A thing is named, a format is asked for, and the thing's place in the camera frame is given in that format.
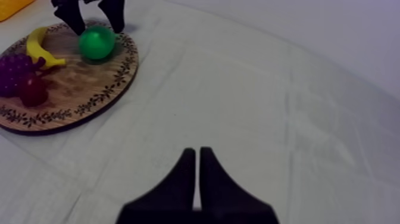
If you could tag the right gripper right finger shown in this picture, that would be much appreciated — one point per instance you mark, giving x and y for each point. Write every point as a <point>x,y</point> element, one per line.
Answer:
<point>225,197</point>

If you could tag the yellow plastic basket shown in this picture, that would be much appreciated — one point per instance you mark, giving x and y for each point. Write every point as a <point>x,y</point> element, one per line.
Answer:
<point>11,7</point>

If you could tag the green toy pear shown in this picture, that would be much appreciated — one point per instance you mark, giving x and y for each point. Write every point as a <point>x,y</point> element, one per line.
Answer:
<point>97,42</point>

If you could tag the purple toy grapes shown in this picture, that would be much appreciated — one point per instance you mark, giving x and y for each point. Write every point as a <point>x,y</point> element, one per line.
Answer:
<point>14,73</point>

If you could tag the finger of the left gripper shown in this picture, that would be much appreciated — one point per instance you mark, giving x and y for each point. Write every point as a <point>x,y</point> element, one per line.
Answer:
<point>69,14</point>
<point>113,14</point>

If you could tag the yellow toy banana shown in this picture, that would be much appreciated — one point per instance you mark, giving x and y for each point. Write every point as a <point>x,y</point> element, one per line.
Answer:
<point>37,48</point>

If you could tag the small red fruit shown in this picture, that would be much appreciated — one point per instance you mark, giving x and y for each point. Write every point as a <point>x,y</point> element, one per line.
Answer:
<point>33,90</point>

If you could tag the round wooden board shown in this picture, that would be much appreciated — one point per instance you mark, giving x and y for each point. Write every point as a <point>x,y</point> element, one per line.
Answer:
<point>78,87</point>

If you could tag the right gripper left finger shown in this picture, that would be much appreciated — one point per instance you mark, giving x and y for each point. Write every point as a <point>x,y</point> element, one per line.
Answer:
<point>175,194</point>

